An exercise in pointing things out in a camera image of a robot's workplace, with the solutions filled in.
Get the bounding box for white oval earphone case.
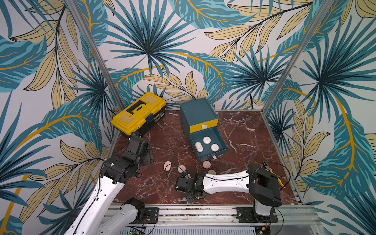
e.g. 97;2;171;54
195;142;204;153

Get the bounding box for white round earphone case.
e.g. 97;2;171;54
203;136;211;145
211;144;219;152

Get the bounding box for teal drawer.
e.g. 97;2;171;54
189;127;228;162

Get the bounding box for teal drawer cabinet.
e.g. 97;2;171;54
180;98;219;141

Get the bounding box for yellow top drawer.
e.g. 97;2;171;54
189;118;218;133

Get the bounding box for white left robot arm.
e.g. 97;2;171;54
65;136;153;235

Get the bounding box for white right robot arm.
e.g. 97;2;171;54
175;164;285;217

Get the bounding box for pink round earphone case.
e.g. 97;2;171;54
178;165;186;174
208;169;216;175
202;161;211;169

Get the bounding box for pink oval earphone case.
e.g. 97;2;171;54
164;161;172;172

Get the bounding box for yellow and black toolbox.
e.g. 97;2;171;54
112;93;166;138

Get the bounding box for aluminium front rail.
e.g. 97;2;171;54
102;204;325;235

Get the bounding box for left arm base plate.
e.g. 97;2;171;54
131;207;160;224

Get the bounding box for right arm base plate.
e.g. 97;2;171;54
236;207;279;224

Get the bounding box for yellow handled pliers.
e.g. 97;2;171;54
262;162;286;190

